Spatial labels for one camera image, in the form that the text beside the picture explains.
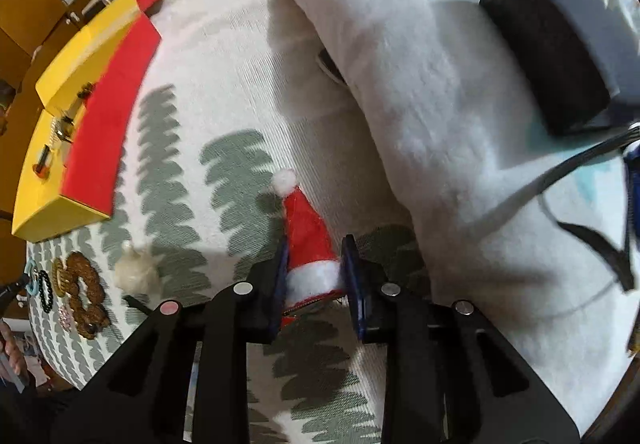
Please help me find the black strap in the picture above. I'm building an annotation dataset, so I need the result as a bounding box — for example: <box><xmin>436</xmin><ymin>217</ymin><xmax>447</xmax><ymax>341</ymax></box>
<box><xmin>492</xmin><ymin>123</ymin><xmax>640</xmax><ymax>295</ymax></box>

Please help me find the brown cardboard box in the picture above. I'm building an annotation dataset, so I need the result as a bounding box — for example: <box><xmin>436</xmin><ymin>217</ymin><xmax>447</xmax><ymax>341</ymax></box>
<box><xmin>0</xmin><ymin>0</ymin><xmax>76</xmax><ymax>90</ymax></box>

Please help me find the white fluffy blanket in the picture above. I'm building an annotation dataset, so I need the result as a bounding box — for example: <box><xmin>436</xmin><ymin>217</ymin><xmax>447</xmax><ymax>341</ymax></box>
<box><xmin>264</xmin><ymin>0</ymin><xmax>640</xmax><ymax>431</ymax></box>

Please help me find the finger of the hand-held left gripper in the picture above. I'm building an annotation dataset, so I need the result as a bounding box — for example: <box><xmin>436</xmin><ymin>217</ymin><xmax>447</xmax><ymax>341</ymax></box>
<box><xmin>0</xmin><ymin>273</ymin><xmax>31</xmax><ymax>310</ymax></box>

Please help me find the blue strap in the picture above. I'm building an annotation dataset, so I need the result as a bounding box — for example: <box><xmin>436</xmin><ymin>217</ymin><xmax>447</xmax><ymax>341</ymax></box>
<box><xmin>622</xmin><ymin>149</ymin><xmax>640</xmax><ymax>236</ymax></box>

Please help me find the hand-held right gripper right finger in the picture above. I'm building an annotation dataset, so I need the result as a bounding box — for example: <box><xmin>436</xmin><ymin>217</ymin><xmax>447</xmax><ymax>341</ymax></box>
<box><xmin>341</xmin><ymin>234</ymin><xmax>582</xmax><ymax>444</ymax></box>

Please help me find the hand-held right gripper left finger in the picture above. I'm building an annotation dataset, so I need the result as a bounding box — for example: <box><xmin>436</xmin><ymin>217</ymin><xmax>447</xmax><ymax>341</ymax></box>
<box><xmin>50</xmin><ymin>241</ymin><xmax>291</xmax><ymax>444</ymax></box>

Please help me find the teal bracelet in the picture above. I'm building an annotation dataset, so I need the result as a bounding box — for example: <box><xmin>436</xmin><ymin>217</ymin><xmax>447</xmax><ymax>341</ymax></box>
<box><xmin>24</xmin><ymin>260</ymin><xmax>42</xmax><ymax>297</ymax></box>

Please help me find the yellow box with red flaps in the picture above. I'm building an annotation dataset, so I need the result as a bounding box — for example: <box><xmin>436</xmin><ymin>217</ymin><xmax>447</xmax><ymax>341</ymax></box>
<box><xmin>11</xmin><ymin>0</ymin><xmax>192</xmax><ymax>243</ymax></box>

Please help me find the white fluffy pompom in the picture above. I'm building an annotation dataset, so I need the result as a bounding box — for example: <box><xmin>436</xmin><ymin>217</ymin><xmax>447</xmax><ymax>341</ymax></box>
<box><xmin>114</xmin><ymin>244</ymin><xmax>162</xmax><ymax>296</ymax></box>

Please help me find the green patterned bed sheet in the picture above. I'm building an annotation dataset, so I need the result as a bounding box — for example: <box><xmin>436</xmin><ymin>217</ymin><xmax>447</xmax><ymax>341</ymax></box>
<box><xmin>25</xmin><ymin>0</ymin><xmax>416</xmax><ymax>444</ymax></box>

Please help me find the orange hair clip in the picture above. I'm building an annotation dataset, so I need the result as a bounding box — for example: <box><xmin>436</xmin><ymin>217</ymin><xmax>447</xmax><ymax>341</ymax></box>
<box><xmin>32</xmin><ymin>147</ymin><xmax>52</xmax><ymax>181</ymax></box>

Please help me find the red santa hat hair clip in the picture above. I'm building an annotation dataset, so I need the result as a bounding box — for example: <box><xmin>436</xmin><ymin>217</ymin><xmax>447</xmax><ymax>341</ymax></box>
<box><xmin>271</xmin><ymin>168</ymin><xmax>347</xmax><ymax>326</ymax></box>

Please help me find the black bead bracelet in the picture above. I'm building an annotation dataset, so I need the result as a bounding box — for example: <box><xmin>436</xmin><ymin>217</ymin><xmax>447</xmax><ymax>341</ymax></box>
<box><xmin>36</xmin><ymin>270</ymin><xmax>56</xmax><ymax>312</ymax></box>

